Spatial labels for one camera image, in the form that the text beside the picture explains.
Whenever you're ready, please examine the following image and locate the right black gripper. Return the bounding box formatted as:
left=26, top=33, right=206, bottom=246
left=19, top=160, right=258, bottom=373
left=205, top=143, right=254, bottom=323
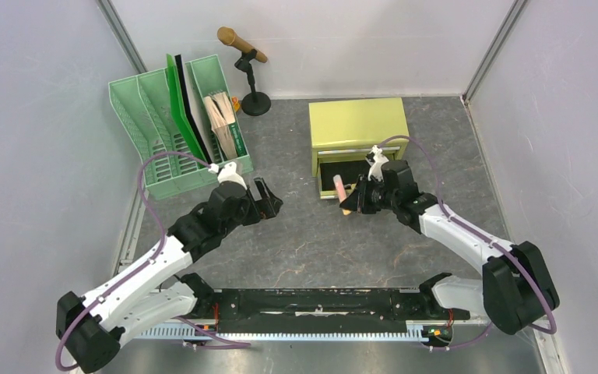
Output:
left=341, top=175, right=398, bottom=214

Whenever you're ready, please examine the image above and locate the orange pink highlighter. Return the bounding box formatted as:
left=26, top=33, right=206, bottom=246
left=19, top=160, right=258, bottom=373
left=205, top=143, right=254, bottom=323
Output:
left=332, top=175, right=350, bottom=203

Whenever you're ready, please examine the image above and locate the yellow-green drawer chest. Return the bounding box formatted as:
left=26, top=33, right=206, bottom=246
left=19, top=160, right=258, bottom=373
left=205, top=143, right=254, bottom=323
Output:
left=308, top=97, right=409, bottom=199

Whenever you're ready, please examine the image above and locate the green plastic folder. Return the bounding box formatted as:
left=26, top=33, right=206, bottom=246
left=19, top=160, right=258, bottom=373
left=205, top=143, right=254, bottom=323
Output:
left=166, top=54, right=209, bottom=163

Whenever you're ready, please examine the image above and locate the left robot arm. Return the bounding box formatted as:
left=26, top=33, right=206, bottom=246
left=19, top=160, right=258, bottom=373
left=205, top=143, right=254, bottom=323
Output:
left=55, top=178, right=283, bottom=373

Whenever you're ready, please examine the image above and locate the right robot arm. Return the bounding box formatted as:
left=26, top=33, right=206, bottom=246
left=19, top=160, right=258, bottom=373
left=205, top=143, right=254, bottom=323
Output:
left=339, top=160, right=561, bottom=334

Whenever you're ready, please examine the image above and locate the brown microphone on stand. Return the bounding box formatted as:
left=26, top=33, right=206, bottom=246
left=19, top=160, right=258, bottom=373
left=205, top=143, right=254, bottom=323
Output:
left=217, top=26, right=271, bottom=116

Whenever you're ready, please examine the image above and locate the small orange object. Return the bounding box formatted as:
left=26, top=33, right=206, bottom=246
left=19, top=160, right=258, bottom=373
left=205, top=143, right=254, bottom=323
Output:
left=231, top=97, right=241, bottom=113

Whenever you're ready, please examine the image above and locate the mint green file organizer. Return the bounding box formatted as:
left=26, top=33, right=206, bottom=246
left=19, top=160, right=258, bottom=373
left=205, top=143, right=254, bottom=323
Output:
left=108, top=55, right=229, bottom=199

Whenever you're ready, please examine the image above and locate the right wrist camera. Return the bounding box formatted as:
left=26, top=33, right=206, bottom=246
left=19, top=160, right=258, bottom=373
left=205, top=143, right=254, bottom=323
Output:
left=365, top=145, right=389, bottom=182

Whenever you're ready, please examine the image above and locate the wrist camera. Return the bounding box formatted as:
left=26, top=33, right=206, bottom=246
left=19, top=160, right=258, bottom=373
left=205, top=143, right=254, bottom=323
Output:
left=365, top=145, right=389, bottom=182
left=208, top=161, right=248, bottom=189

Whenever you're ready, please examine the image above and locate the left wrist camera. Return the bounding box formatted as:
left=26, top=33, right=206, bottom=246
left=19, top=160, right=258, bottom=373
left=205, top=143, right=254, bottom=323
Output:
left=208, top=161, right=248, bottom=189

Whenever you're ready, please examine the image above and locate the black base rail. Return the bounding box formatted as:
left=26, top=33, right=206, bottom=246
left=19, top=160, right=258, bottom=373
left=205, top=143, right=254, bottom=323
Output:
left=188, top=288, right=470, bottom=334

